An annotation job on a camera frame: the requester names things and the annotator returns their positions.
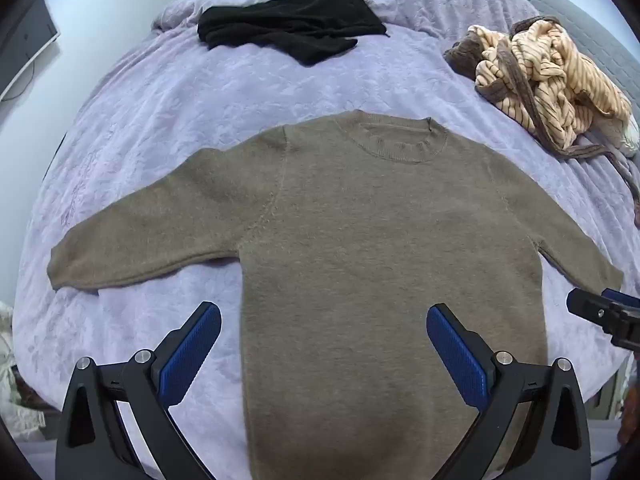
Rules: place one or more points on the wall-mounted flat screen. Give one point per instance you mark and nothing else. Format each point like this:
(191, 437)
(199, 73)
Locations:
(25, 35)

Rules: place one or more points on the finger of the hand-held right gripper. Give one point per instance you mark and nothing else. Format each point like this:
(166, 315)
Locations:
(595, 310)
(620, 296)

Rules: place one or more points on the floral cloth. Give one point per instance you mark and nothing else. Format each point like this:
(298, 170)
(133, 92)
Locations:
(15, 360)

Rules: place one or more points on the black garment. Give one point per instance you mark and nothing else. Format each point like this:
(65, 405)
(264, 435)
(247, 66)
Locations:
(295, 27)

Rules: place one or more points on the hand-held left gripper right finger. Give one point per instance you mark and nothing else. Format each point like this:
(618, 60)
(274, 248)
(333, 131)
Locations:
(457, 355)

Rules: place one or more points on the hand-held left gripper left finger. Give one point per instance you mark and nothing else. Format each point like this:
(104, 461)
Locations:
(190, 350)

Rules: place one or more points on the lilac quilted blanket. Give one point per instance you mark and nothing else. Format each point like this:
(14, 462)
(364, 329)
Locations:
(165, 110)

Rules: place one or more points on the beige striped garment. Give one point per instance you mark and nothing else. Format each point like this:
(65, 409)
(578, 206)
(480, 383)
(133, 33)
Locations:
(560, 75)

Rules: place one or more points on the brown knit sweater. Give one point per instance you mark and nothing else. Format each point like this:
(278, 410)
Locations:
(350, 240)

